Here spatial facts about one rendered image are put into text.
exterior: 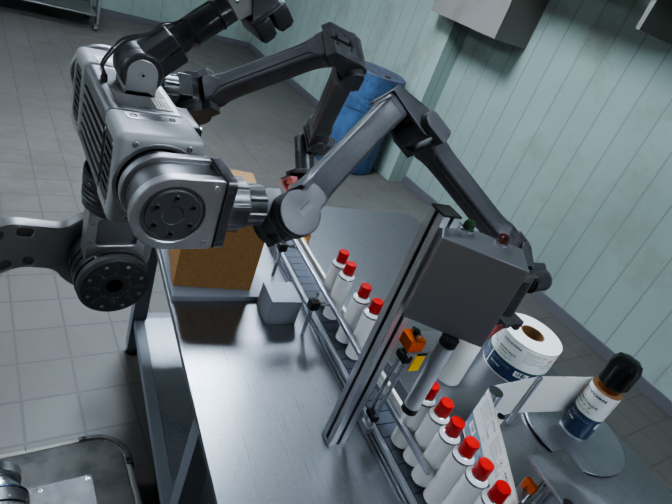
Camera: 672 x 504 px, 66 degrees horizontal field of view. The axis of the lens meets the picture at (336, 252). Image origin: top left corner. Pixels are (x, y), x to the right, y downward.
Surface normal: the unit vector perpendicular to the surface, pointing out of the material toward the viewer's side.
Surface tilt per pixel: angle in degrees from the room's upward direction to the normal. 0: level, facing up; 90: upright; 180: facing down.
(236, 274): 90
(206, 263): 90
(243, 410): 0
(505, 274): 90
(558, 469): 0
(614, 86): 90
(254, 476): 0
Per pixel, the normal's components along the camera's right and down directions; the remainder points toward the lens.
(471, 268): -0.18, 0.44
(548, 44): -0.82, 0.02
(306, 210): 0.57, -0.14
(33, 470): 0.33, -0.81
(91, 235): 0.48, 0.58
